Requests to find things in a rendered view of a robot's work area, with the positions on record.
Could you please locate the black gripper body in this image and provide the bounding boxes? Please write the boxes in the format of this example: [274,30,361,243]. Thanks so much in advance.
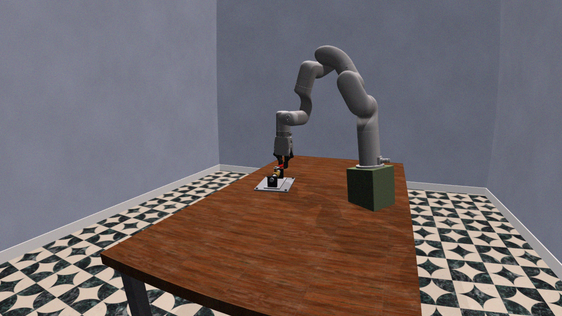
[274,136,293,156]

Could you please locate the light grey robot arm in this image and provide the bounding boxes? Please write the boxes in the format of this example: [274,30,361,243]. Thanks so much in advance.
[276,46,390,169]

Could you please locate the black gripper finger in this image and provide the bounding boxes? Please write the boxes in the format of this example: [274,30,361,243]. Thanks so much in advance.
[284,149,294,169]
[273,153,283,165]

